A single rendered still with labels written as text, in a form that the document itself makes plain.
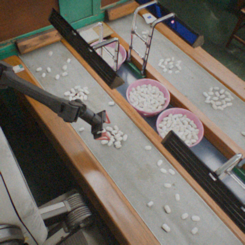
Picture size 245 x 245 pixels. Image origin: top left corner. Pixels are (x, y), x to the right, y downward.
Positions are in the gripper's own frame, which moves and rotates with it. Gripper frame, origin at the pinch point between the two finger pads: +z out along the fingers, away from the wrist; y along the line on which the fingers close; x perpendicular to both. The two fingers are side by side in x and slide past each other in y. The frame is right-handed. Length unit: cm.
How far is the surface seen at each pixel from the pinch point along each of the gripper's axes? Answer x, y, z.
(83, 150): -19.0, 2.6, 3.2
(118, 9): 2, -110, 9
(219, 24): 52, -222, 161
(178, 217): 15, 36, 34
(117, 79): 14.6, -16.2, -12.1
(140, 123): 5.0, -14.8, 23.0
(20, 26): -40, -73, -36
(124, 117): -3.3, -20.6, 19.3
